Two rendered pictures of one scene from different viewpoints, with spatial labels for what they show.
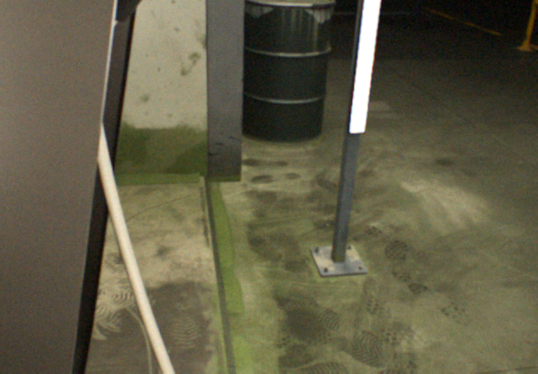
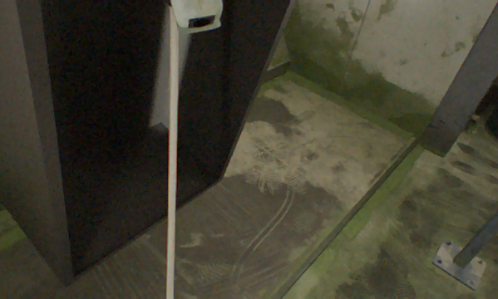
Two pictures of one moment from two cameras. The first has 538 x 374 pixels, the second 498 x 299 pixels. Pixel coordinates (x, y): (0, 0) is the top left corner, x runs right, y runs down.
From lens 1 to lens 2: 45 cm
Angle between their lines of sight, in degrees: 41
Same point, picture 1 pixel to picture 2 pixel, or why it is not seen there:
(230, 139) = (453, 122)
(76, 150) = (23, 73)
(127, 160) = (368, 99)
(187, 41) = (461, 31)
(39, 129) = (12, 54)
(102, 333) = (263, 188)
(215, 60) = (477, 55)
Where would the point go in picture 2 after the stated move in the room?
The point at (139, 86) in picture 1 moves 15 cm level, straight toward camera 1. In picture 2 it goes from (403, 51) to (396, 57)
